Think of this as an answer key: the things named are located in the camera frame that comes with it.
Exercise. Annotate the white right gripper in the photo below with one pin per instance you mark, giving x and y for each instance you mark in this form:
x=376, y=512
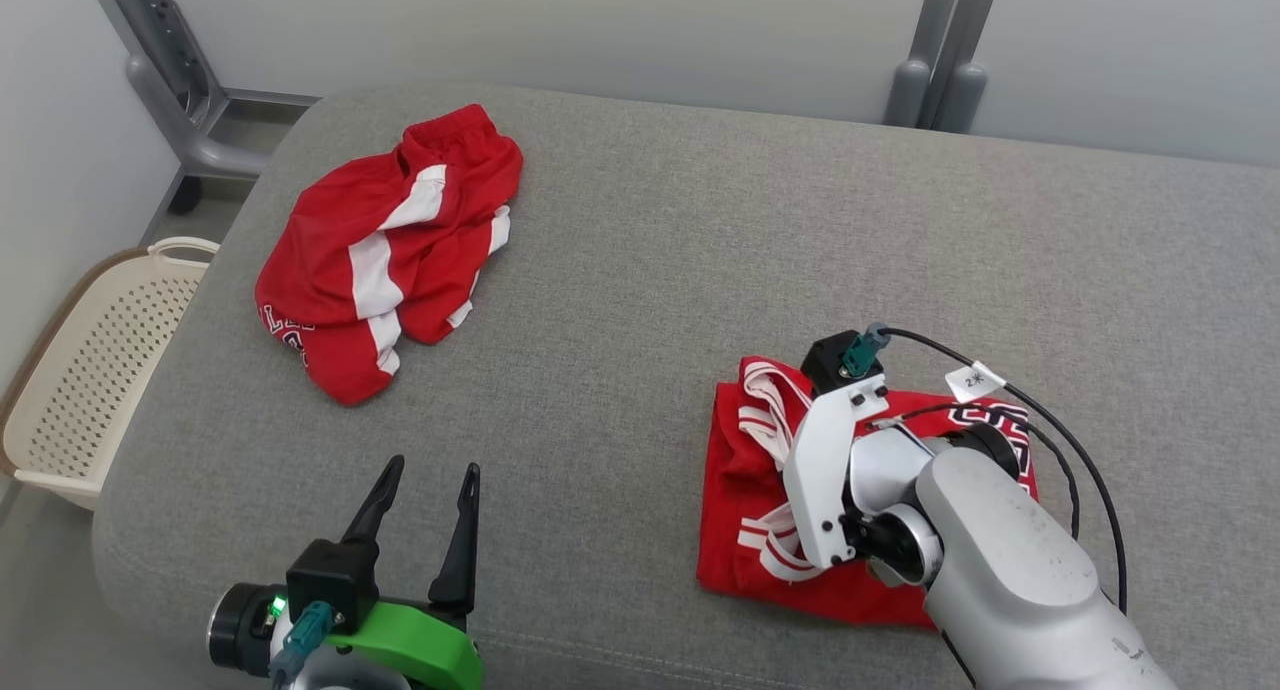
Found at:
x=815, y=480

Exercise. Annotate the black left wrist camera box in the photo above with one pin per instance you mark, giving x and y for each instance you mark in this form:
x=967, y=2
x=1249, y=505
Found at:
x=330, y=580

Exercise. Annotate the cream perforated laundry basket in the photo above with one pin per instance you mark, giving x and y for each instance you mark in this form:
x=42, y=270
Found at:
x=90, y=380

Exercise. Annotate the red jersey with striped trim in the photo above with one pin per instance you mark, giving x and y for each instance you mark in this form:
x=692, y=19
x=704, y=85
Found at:
x=740, y=530

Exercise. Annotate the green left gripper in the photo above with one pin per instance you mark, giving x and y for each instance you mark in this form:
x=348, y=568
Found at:
x=430, y=645

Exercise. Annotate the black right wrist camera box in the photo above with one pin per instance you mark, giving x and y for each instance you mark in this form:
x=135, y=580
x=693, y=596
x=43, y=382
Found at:
x=825, y=362

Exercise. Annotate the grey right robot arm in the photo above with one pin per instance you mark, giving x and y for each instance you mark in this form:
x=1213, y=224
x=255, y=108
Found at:
x=1000, y=550

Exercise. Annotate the grey double partition post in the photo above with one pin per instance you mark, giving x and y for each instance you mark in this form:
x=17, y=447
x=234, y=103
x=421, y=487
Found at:
x=945, y=50

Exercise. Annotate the red shorts with white stripes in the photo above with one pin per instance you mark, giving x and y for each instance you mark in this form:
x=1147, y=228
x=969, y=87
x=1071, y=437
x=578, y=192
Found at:
x=330, y=240

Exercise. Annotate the grey metal stand frame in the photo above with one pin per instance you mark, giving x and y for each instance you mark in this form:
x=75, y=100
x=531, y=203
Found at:
x=160, y=80

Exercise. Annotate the grey fabric sofa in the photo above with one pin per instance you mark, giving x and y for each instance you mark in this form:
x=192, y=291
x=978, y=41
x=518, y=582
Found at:
x=620, y=300

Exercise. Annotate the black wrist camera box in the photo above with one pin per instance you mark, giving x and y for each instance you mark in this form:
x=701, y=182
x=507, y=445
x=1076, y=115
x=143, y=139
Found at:
x=330, y=580
x=825, y=362

